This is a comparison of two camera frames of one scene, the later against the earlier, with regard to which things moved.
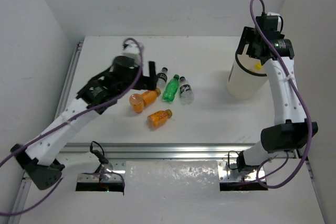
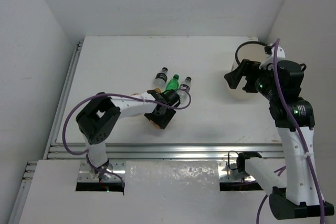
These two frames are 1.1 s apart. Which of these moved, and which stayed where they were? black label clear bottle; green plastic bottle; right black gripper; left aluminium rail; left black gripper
Moved: left black gripper; right black gripper
Stayed: black label clear bottle; green plastic bottle; left aluminium rail
